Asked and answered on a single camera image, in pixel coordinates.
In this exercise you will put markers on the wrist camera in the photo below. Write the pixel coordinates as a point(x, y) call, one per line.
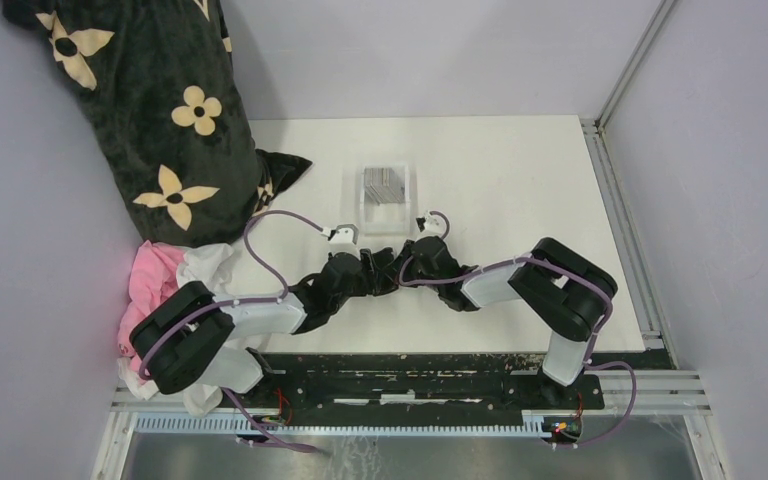
point(431, 224)
point(342, 237)

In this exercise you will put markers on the clear plastic card box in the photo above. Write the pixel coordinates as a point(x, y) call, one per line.
point(389, 219)

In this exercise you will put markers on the black floral plush blanket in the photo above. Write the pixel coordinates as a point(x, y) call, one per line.
point(155, 80)

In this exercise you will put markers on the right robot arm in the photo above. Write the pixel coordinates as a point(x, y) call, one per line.
point(570, 294)

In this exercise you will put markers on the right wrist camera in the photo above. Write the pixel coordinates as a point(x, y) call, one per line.
point(431, 224)

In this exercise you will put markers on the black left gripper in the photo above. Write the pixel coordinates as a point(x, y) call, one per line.
point(370, 275)

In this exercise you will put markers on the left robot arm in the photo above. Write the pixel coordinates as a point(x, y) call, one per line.
point(184, 341)

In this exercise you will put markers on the white cloth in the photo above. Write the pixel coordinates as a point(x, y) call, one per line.
point(208, 264)

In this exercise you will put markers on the stack of grey cards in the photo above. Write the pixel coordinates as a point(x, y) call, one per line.
point(383, 185)

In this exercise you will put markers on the aluminium frame rail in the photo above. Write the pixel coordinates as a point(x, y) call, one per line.
point(698, 417)

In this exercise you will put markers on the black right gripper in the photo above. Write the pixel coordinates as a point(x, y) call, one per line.
point(405, 271)

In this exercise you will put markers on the pink cloth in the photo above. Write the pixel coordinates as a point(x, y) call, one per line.
point(152, 281)

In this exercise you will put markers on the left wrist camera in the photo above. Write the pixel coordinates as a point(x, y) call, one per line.
point(342, 237)

